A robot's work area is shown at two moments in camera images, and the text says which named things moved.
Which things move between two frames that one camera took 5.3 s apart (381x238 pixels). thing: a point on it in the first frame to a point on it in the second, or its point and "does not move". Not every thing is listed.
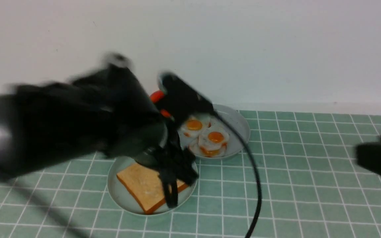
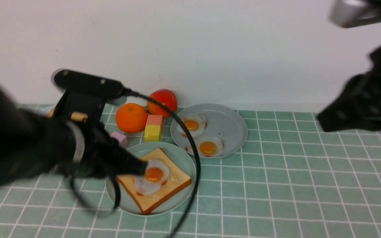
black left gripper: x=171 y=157 to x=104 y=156
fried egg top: x=192 y=126 to x=156 y=175
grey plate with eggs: x=206 y=136 does not move
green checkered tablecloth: x=311 y=188 does not move
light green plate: x=120 y=194 does not move
